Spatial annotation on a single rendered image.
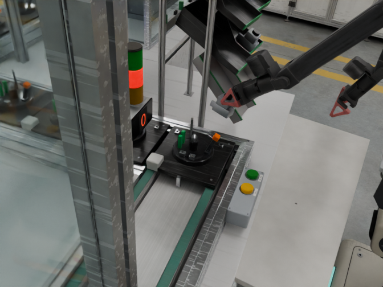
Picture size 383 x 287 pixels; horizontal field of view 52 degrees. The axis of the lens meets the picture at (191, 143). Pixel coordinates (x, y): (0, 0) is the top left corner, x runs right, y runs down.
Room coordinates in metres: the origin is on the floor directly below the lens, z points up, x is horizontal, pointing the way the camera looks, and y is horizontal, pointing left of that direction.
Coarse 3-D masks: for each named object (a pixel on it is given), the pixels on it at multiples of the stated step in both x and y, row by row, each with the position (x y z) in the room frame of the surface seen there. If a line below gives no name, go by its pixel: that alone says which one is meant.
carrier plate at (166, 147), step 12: (180, 132) 1.14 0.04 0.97; (192, 132) 1.15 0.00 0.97; (168, 144) 1.07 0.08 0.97; (216, 144) 1.09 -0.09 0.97; (228, 144) 1.09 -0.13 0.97; (168, 156) 1.00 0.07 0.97; (216, 156) 1.02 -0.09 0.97; (228, 156) 1.03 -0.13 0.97; (168, 168) 0.94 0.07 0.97; (180, 168) 0.95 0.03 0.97; (192, 168) 0.95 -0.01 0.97; (204, 168) 0.96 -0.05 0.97; (216, 168) 0.96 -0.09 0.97; (192, 180) 0.90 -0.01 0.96; (204, 180) 0.90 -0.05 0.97; (216, 180) 0.91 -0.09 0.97
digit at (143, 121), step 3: (144, 111) 0.89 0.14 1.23; (141, 114) 0.87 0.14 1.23; (144, 114) 0.89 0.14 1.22; (141, 117) 0.87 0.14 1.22; (144, 117) 0.89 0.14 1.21; (141, 120) 0.87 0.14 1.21; (144, 120) 0.89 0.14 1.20; (141, 123) 0.87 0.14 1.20; (144, 123) 0.89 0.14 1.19; (141, 126) 0.87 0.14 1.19; (141, 129) 0.87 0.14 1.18
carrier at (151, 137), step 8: (152, 120) 1.20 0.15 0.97; (144, 128) 1.12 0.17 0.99; (152, 128) 1.15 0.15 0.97; (160, 128) 1.16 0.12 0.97; (168, 128) 1.17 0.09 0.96; (144, 136) 1.09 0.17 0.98; (152, 136) 1.11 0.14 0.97; (160, 136) 1.11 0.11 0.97; (136, 144) 1.05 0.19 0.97; (144, 144) 1.06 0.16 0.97; (152, 144) 1.06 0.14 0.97; (136, 152) 1.01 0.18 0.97; (144, 152) 1.01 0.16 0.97; (152, 152) 1.04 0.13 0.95; (136, 160) 0.97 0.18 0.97; (144, 160) 0.98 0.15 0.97
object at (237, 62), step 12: (204, 0) 1.41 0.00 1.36; (192, 12) 1.40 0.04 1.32; (204, 12) 1.41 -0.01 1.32; (180, 24) 1.31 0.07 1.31; (192, 24) 1.29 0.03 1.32; (204, 24) 1.27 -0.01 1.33; (216, 24) 1.39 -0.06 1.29; (228, 24) 1.37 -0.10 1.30; (192, 36) 1.29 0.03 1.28; (204, 36) 1.27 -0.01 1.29; (216, 36) 1.36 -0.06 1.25; (228, 36) 1.36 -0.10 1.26; (204, 48) 1.26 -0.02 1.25; (216, 48) 1.24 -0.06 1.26; (228, 48) 1.32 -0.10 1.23; (240, 48) 1.34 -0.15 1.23; (228, 60) 1.26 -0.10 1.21; (240, 60) 1.29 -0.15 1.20
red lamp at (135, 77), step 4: (132, 72) 0.86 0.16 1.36; (136, 72) 0.87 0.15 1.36; (140, 72) 0.87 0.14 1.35; (132, 76) 0.86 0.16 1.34; (136, 76) 0.87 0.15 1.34; (140, 76) 0.87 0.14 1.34; (132, 80) 0.86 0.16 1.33; (136, 80) 0.87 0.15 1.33; (140, 80) 0.87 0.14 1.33; (132, 84) 0.86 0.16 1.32; (136, 84) 0.87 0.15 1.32; (140, 84) 0.87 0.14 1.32
